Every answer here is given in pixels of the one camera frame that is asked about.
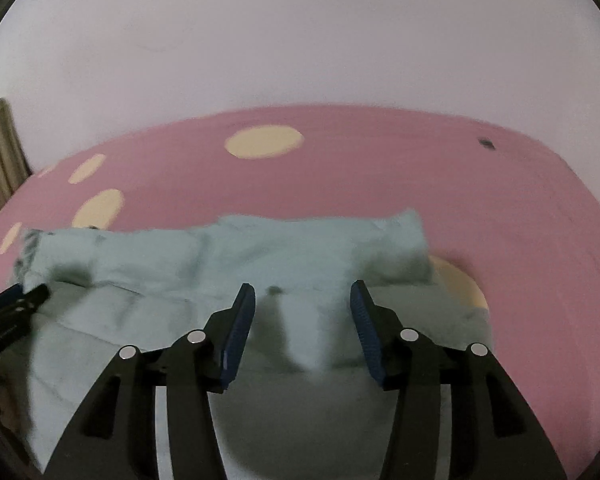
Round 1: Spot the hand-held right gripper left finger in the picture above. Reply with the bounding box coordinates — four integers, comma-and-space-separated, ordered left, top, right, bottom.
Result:
42, 282, 257, 480

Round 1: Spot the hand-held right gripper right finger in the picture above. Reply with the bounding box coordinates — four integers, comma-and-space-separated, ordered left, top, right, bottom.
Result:
350, 280, 568, 480

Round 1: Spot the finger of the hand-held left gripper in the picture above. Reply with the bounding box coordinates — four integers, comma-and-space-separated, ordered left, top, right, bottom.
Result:
10, 283, 51, 312
0, 285, 25, 312

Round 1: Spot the light blue padded jacket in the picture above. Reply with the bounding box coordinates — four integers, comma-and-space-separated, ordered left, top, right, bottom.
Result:
0, 208, 493, 480

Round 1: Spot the bed with pink dotted sheet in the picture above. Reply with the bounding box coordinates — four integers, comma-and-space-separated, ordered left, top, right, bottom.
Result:
0, 102, 600, 480

